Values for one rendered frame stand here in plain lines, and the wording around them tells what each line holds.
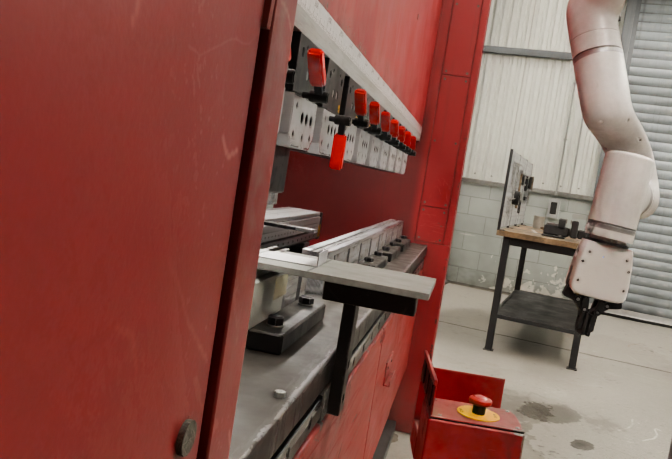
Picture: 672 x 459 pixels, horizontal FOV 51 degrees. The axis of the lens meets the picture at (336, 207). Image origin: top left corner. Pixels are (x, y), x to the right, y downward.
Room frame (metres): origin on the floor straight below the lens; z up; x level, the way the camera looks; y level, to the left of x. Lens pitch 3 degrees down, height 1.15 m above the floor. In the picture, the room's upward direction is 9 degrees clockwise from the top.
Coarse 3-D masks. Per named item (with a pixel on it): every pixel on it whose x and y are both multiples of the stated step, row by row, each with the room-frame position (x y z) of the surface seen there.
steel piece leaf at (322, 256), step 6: (264, 252) 1.14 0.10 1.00; (270, 252) 1.15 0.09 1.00; (276, 252) 1.16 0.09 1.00; (324, 252) 1.12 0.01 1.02; (270, 258) 1.08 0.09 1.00; (276, 258) 1.09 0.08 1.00; (282, 258) 1.10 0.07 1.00; (288, 258) 1.11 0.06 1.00; (294, 258) 1.12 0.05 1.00; (300, 258) 1.13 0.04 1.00; (306, 258) 1.14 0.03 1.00; (312, 258) 1.15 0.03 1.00; (318, 258) 1.07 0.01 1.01; (324, 258) 1.13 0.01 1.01; (300, 264) 1.07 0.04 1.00; (306, 264) 1.07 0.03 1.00; (312, 264) 1.08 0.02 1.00; (318, 264) 1.07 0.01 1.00
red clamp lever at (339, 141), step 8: (336, 120) 1.26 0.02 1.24; (344, 120) 1.26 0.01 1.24; (344, 128) 1.26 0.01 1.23; (336, 136) 1.26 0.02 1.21; (344, 136) 1.26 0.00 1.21; (336, 144) 1.26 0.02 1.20; (344, 144) 1.26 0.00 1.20; (336, 152) 1.26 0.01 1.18; (344, 152) 1.27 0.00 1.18; (336, 160) 1.26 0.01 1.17; (336, 168) 1.26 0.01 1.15
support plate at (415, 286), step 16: (304, 256) 1.18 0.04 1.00; (288, 272) 1.03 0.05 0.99; (304, 272) 1.02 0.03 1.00; (320, 272) 1.03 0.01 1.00; (336, 272) 1.05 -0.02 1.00; (352, 272) 1.08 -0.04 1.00; (368, 272) 1.11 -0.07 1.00; (384, 272) 1.14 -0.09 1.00; (400, 272) 1.17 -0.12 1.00; (368, 288) 1.00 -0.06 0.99; (384, 288) 1.00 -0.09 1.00; (400, 288) 1.00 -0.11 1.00; (416, 288) 1.02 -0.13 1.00; (432, 288) 1.06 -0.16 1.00
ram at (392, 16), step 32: (320, 0) 1.10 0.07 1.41; (352, 0) 1.33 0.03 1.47; (384, 0) 1.69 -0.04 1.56; (416, 0) 2.29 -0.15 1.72; (320, 32) 1.13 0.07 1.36; (352, 32) 1.38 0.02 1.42; (384, 32) 1.76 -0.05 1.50; (416, 32) 2.43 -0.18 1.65; (352, 64) 1.43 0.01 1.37; (384, 64) 1.84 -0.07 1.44; (416, 64) 2.58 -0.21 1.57; (384, 96) 1.93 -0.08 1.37; (416, 96) 2.76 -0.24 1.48
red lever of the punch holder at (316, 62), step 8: (312, 48) 1.00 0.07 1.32; (312, 56) 1.00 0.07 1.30; (320, 56) 1.00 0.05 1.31; (312, 64) 1.01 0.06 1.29; (320, 64) 1.01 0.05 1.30; (312, 72) 1.02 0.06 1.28; (320, 72) 1.01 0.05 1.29; (312, 80) 1.03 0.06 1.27; (320, 80) 1.03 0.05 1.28; (320, 88) 1.04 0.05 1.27; (304, 96) 1.06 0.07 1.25; (312, 96) 1.06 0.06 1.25; (320, 96) 1.05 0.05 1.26; (328, 96) 1.05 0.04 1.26
